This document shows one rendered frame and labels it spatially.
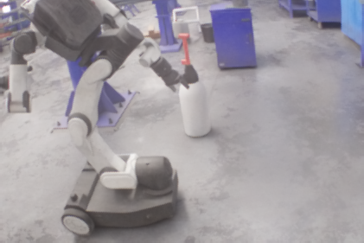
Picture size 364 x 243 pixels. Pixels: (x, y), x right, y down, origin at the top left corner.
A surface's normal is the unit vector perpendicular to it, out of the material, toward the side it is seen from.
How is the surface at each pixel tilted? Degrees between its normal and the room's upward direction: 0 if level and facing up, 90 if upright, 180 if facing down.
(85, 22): 74
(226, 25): 90
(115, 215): 90
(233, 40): 90
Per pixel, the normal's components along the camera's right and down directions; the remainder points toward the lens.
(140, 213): 0.26, 0.40
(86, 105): -0.07, 0.47
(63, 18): 0.66, -0.04
